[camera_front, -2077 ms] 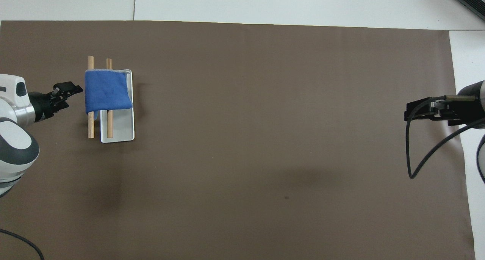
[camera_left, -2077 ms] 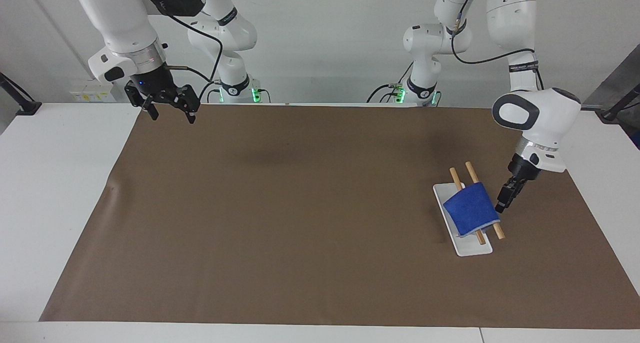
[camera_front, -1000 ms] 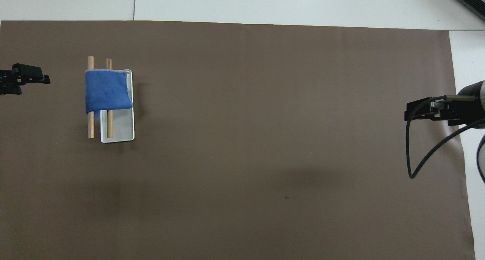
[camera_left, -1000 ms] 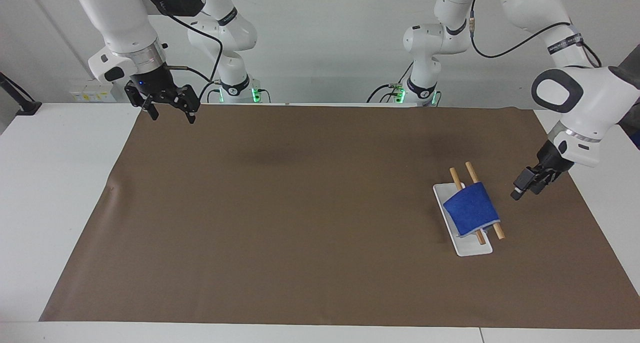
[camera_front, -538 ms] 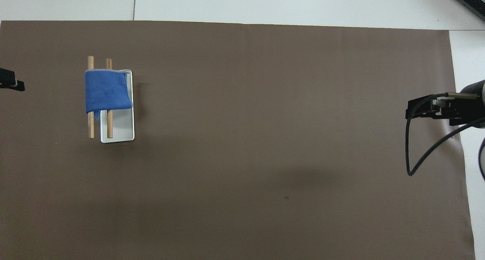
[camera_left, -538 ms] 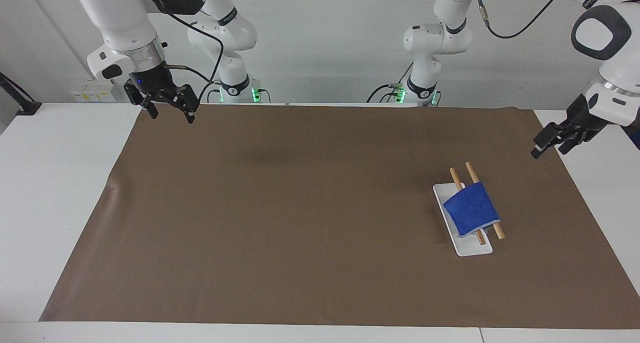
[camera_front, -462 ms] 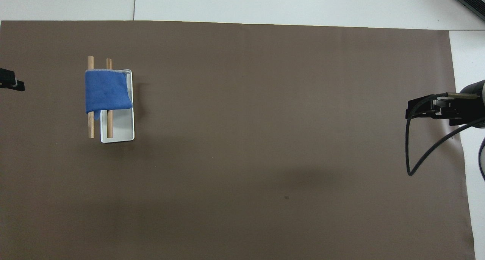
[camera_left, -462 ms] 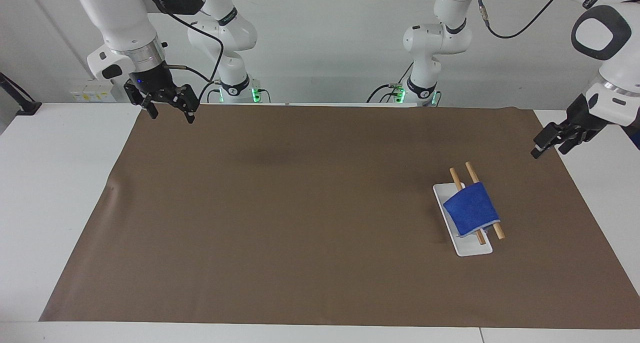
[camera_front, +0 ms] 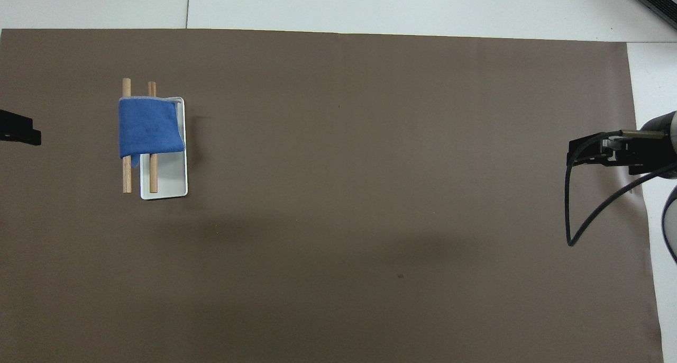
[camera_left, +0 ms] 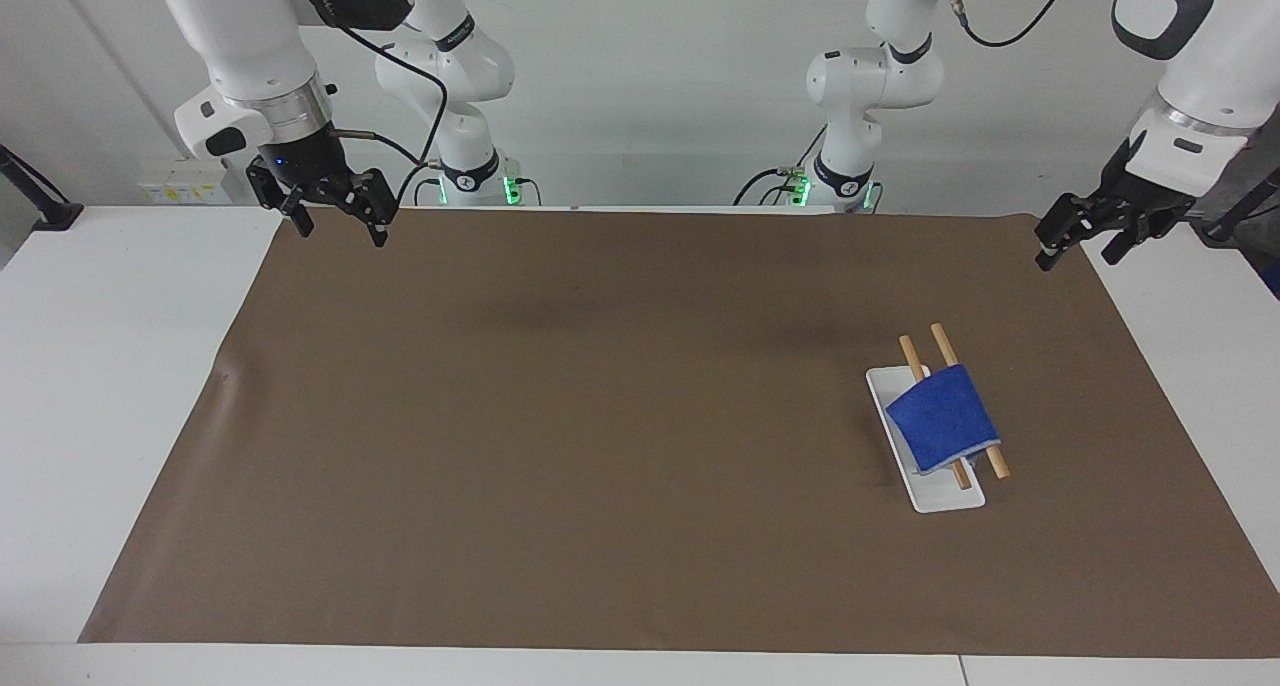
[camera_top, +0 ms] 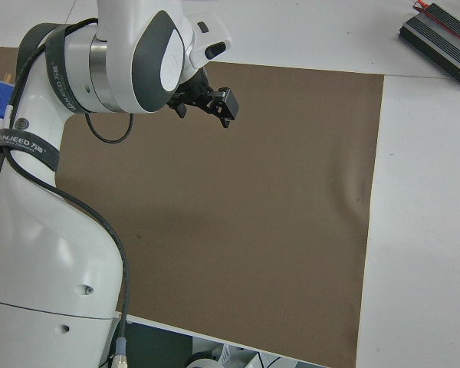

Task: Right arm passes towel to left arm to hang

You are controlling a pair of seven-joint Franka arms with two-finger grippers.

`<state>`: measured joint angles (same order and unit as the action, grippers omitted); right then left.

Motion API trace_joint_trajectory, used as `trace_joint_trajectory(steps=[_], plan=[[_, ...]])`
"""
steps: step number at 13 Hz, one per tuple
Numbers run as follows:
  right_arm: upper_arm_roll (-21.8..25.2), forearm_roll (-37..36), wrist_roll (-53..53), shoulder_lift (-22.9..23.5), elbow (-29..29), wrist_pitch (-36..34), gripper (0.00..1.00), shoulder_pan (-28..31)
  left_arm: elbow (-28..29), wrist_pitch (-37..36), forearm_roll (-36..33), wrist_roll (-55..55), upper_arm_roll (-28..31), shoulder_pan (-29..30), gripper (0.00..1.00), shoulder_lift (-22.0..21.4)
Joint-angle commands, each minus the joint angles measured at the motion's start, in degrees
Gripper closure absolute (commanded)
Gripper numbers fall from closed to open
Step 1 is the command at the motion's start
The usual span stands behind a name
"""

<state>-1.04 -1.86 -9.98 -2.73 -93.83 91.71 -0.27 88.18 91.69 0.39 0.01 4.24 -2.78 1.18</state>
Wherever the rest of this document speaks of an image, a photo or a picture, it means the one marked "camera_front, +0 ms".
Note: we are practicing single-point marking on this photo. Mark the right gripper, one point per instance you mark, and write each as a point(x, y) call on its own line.
point(656, 154)

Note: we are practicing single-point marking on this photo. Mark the blue towel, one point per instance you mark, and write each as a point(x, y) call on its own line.
point(149, 127)

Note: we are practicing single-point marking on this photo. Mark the white rack with wooden bars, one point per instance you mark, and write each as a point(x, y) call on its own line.
point(165, 178)

